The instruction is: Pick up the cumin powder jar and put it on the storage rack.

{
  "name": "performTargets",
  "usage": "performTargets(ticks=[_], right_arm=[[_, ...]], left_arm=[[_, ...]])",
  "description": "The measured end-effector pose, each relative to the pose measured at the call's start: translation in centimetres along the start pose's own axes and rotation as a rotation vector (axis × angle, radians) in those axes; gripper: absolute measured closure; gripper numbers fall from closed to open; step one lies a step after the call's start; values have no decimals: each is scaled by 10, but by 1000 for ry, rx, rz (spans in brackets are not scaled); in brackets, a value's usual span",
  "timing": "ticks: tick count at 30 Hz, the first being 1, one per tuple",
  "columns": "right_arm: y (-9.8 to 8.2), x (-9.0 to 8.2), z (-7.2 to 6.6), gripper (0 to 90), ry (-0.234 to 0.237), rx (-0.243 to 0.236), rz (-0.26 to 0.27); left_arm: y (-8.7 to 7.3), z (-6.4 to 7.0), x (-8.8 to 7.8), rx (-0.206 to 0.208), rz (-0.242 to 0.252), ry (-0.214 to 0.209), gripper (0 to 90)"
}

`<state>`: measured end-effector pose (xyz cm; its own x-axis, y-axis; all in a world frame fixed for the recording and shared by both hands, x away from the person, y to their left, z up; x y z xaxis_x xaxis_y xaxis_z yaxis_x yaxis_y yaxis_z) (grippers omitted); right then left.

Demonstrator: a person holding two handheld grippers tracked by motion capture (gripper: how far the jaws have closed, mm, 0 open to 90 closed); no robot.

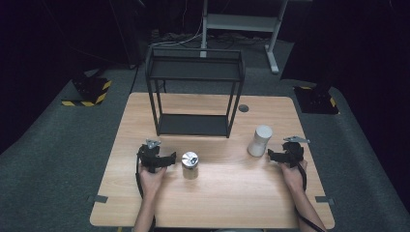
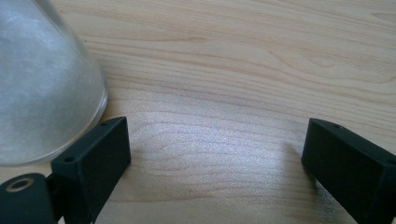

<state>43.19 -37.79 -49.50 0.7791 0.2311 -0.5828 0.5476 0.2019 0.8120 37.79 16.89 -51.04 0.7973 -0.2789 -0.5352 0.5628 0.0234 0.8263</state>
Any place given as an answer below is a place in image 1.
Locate black base with yellow stripes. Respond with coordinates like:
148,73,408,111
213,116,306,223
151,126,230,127
61,72,113,108
293,84,340,115

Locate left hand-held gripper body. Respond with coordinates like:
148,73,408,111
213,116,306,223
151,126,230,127
137,138,162,174

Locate person's right hand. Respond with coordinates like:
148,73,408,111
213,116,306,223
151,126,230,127
279,159,308,193

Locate black floor cables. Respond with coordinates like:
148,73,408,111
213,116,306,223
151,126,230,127
149,28,270,49

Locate white floor cable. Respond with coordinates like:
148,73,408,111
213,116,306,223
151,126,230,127
149,15,205,48

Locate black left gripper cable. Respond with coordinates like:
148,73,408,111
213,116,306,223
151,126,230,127
134,154,158,232

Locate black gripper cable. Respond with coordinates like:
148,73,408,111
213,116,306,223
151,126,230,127
134,154,158,232
294,162,327,232

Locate black metal shelf rack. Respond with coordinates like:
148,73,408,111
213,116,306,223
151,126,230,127
144,47,246,139

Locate white metal stand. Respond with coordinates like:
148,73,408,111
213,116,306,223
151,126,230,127
199,0,289,75

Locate grey tape piece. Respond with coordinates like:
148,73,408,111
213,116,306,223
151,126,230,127
314,195,337,206
86,194,109,205

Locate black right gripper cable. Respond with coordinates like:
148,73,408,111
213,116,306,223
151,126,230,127
294,162,327,232

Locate person's left hand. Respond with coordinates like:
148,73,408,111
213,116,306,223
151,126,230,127
138,165,167,198

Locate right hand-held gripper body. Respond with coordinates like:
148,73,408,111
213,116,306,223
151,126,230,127
281,135,311,168

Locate glass jar with silver lid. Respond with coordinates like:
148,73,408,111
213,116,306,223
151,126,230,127
181,151,200,181

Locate white cylindrical container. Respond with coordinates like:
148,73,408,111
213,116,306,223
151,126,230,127
247,125,274,159

